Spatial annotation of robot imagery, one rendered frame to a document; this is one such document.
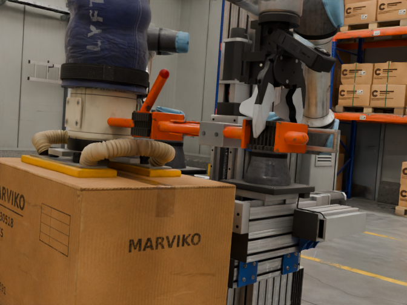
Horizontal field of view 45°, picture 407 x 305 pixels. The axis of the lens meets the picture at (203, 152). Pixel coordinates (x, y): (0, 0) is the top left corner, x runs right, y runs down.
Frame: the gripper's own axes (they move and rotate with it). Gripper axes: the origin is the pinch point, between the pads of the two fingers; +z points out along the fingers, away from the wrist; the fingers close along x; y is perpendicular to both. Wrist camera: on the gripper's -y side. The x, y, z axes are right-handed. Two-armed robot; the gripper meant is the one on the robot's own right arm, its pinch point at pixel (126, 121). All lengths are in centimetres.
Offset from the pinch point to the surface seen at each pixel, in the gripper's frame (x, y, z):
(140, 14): -23, 40, -26
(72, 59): -35.8, 30.6, -14.4
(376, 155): 784, -357, 28
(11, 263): -46, 25, 37
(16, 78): 293, -916, -80
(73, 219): -47, 58, 20
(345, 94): 662, -355, -76
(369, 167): 783, -369, 54
